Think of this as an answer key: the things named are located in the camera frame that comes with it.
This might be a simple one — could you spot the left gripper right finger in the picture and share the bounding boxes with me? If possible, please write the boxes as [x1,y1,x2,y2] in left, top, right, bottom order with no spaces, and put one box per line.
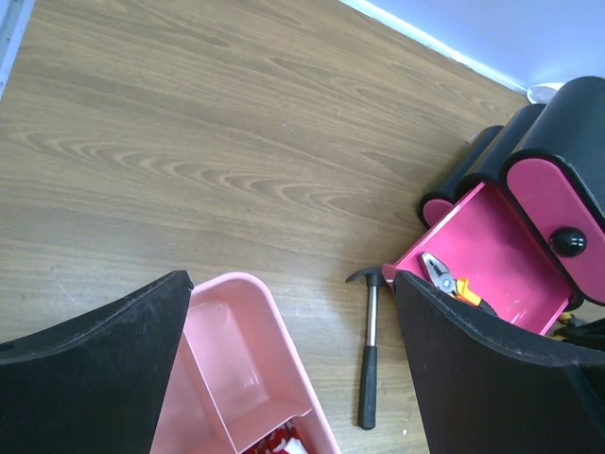
[394,271,604,453]

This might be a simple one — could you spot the black handled hammer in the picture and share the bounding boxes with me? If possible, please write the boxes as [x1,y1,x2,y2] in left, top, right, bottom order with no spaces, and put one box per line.
[346,267,387,430]

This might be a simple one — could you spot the pink top drawer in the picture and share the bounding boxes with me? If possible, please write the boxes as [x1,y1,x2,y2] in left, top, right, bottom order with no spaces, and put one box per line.
[506,158,604,303]

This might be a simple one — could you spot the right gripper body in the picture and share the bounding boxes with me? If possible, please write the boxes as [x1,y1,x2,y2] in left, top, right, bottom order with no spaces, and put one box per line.
[562,319,605,352]

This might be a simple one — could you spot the red white item in tray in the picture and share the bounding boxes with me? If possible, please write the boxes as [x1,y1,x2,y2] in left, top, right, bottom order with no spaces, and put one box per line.
[244,422,308,454]

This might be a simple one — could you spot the pink compartment tray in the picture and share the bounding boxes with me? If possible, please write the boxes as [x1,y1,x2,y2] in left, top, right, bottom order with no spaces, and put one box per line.
[150,272,339,453]

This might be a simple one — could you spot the yellow needle nose pliers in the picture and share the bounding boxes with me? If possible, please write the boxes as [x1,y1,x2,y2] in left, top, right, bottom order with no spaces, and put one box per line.
[547,311,586,341]

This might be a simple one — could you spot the orange black combination pliers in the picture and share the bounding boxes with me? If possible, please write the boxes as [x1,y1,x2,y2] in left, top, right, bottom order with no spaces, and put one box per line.
[421,252,497,317]

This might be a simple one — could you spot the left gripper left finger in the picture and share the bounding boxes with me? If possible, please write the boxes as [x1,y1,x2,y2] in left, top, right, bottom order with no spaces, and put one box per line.
[1,271,193,453]

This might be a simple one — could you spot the white cloth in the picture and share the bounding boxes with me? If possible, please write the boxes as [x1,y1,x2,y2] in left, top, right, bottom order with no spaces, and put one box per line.
[527,82,563,104]

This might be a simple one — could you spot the black drawer cabinet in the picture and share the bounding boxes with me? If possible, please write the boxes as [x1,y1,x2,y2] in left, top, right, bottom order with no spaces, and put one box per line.
[418,75,605,223]

